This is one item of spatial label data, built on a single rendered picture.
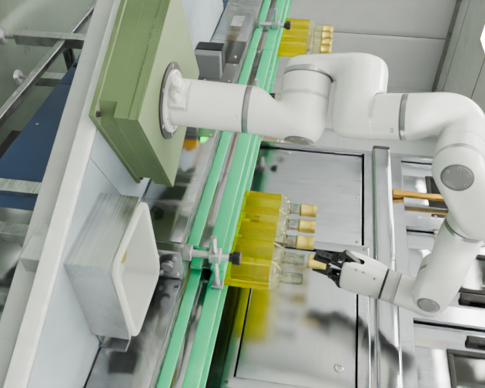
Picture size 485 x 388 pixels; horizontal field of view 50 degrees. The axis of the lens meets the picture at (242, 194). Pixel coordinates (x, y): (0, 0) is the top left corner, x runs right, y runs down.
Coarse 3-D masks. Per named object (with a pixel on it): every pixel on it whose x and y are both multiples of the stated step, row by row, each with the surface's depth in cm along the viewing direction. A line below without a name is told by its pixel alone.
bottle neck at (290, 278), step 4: (284, 272) 124; (288, 272) 124; (292, 272) 124; (284, 276) 123; (288, 276) 123; (292, 276) 123; (296, 276) 123; (300, 276) 123; (284, 280) 123; (288, 280) 123; (292, 280) 123; (296, 280) 123; (300, 280) 123; (296, 284) 123; (300, 284) 123
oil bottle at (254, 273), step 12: (228, 264) 124; (240, 264) 124; (252, 264) 124; (264, 264) 124; (276, 264) 124; (228, 276) 123; (240, 276) 122; (252, 276) 122; (264, 276) 121; (276, 276) 122; (252, 288) 125; (264, 288) 124; (276, 288) 124
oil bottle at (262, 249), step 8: (240, 240) 129; (248, 240) 129; (256, 240) 129; (232, 248) 127; (240, 248) 127; (248, 248) 127; (256, 248) 127; (264, 248) 127; (272, 248) 127; (280, 248) 128; (248, 256) 126; (256, 256) 126; (264, 256) 126; (272, 256) 125; (280, 256) 126; (280, 264) 127
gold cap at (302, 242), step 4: (300, 236) 131; (304, 236) 131; (308, 236) 131; (312, 236) 132; (296, 240) 131; (300, 240) 131; (304, 240) 130; (308, 240) 130; (312, 240) 130; (296, 244) 131; (300, 244) 131; (304, 244) 130; (308, 244) 130; (312, 244) 130; (296, 248) 132; (300, 248) 131; (304, 248) 131; (308, 248) 131; (312, 248) 131
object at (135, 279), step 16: (144, 208) 96; (144, 224) 100; (128, 240) 89; (144, 240) 104; (128, 256) 108; (144, 256) 107; (112, 272) 86; (128, 272) 110; (144, 272) 110; (128, 288) 107; (144, 288) 107; (128, 304) 93; (144, 304) 105; (128, 320) 95
